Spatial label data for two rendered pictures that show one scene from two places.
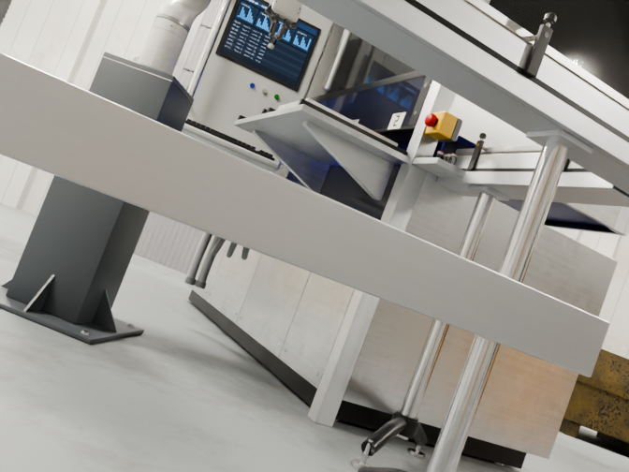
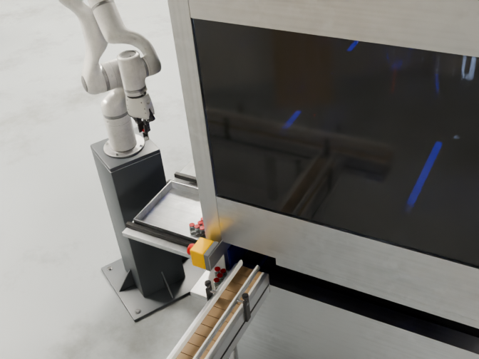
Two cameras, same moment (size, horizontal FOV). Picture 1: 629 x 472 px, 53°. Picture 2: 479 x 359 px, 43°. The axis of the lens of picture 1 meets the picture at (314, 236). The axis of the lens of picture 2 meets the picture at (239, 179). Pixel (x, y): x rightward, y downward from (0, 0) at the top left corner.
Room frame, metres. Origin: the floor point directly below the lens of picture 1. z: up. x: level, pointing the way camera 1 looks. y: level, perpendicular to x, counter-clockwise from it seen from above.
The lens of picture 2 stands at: (1.20, -1.56, 2.41)
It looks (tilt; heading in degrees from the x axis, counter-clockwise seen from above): 37 degrees down; 56
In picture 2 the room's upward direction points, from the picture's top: 6 degrees counter-clockwise
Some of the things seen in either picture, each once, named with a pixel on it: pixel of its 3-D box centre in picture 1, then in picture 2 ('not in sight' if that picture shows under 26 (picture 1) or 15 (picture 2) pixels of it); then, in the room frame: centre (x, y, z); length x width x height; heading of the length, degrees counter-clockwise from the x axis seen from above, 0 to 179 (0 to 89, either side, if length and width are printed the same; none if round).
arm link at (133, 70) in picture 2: not in sight; (132, 69); (2.07, 0.37, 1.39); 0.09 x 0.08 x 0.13; 173
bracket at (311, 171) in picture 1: (286, 163); not in sight; (2.44, 0.20, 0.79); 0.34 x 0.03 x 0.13; 114
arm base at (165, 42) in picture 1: (162, 51); (120, 129); (2.11, 0.71, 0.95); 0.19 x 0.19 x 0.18
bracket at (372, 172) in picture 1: (343, 161); not in sight; (1.99, 0.00, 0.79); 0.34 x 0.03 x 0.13; 114
